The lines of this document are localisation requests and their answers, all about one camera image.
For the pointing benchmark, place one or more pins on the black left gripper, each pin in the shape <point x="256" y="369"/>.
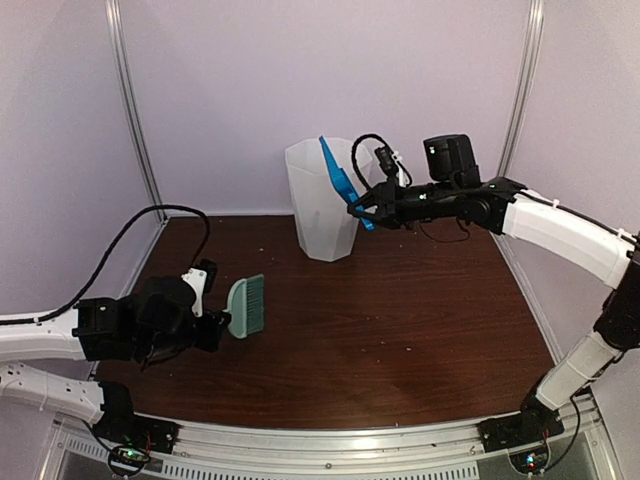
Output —
<point x="215" y="320"/>

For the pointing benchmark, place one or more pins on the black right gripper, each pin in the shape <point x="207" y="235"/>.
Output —
<point x="385" y="194"/>

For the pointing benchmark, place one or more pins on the blue plastic dustpan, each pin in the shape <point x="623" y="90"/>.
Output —
<point x="337" y="156"/>

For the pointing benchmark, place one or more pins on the mint green hand brush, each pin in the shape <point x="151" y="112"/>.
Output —
<point x="246" y="305"/>

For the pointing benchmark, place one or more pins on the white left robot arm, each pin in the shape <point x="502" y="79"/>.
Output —
<point x="156" y="324"/>

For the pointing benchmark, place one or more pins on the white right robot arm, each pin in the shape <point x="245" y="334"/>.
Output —
<point x="507" y="207"/>

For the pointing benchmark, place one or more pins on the translucent white waste bin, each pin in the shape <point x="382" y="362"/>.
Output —
<point x="325" y="230"/>

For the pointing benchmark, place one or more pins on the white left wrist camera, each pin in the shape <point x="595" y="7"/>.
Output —
<point x="201" y="278"/>

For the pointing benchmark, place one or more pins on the aluminium right frame rail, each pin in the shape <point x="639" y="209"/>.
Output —
<point x="529" y="60"/>

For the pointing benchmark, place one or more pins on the aluminium frame rail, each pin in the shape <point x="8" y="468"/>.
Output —
<point x="529" y="60"/>
<point x="133" y="121"/>

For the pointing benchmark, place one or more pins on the aluminium left frame rail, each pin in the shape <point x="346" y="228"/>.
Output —
<point x="133" y="121"/>

